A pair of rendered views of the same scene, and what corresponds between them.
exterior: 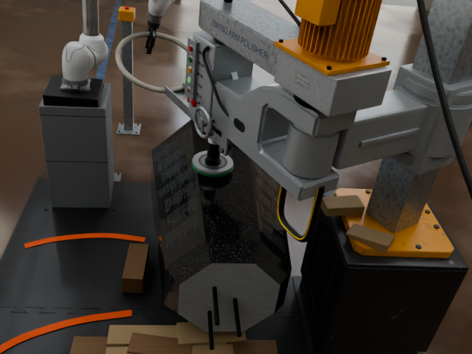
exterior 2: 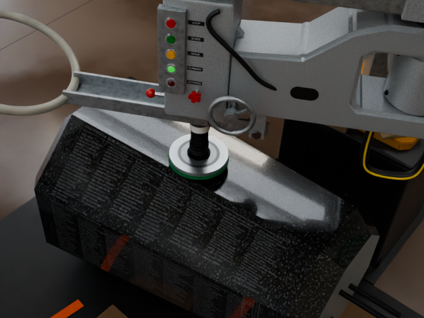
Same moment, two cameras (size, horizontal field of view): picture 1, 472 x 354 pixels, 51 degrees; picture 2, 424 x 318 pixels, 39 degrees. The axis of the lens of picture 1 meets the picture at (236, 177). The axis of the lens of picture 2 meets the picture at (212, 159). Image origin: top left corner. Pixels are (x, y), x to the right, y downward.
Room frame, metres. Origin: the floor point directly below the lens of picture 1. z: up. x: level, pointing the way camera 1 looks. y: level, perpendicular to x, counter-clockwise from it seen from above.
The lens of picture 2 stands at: (1.04, 1.22, 2.36)
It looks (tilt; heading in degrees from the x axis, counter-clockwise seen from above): 44 degrees down; 315
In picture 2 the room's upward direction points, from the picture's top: 3 degrees clockwise
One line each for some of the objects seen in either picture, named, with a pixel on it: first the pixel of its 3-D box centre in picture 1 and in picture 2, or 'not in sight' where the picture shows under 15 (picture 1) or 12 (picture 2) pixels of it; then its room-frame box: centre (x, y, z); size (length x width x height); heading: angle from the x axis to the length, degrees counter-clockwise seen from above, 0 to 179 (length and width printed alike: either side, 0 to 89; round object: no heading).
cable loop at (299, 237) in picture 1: (297, 205); (398, 144); (1.65, -0.27, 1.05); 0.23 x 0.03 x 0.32; 37
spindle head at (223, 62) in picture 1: (229, 89); (228, 52); (2.12, 0.08, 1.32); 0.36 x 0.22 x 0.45; 37
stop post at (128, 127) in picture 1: (128, 73); not in sight; (3.91, 1.02, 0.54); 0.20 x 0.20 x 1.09; 8
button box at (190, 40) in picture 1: (192, 69); (172, 51); (2.17, 0.26, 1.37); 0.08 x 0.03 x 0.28; 37
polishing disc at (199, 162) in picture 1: (213, 161); (198, 154); (2.18, 0.13, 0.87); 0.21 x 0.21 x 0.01
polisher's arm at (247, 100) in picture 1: (265, 123); (329, 72); (1.86, -0.10, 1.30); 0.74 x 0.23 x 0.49; 37
